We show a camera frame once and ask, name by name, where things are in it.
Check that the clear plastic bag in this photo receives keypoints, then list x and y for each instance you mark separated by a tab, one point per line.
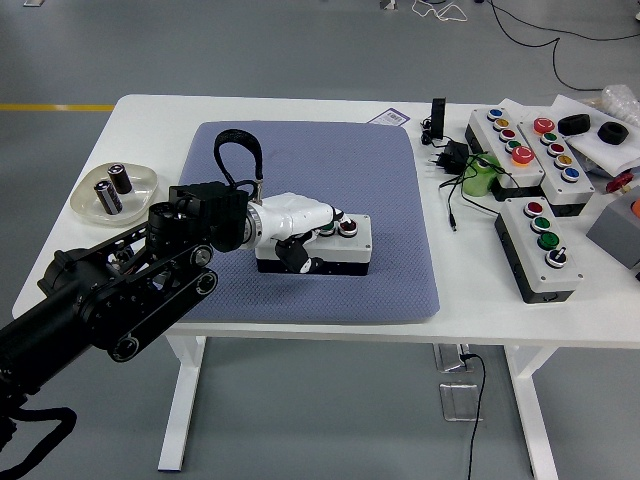
622	100

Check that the black cylindrical battery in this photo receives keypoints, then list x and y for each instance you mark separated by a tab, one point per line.
109	199
121	179

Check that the silver metal foot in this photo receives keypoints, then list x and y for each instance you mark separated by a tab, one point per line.
387	4

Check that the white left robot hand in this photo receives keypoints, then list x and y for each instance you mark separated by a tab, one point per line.
295	215

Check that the grey-blue textured mat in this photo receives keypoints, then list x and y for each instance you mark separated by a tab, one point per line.
325	165

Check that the white table leg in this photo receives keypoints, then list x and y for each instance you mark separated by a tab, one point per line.
532	410
182	400

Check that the red mushroom button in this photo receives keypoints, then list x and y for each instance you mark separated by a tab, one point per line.
620	183

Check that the clear plastic bracket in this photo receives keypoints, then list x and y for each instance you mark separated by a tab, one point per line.
457	402
450	359

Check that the black power adapter plug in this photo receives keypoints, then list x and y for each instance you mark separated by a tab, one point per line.
456	156

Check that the white paper sheet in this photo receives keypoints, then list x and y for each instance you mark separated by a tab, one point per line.
510	105

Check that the green plastic cup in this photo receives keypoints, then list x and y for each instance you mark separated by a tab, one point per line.
477	182

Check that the white foam sheet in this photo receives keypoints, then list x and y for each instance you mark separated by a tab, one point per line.
607	155

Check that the cream shallow dish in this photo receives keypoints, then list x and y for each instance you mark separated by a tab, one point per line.
85	202

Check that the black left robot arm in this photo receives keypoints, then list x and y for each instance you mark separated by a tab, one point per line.
100	300

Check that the grey five-button control box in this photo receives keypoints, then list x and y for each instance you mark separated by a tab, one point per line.
487	132
575	187

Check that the grey box with orange button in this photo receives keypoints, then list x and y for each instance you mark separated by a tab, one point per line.
612	230

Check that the grey four-button control box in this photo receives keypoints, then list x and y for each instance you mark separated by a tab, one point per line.
552	277
357	250

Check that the purple-edged white label card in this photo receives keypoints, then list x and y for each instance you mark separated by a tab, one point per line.
391	117

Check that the black upright small device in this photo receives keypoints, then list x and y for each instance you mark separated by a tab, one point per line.
438	117

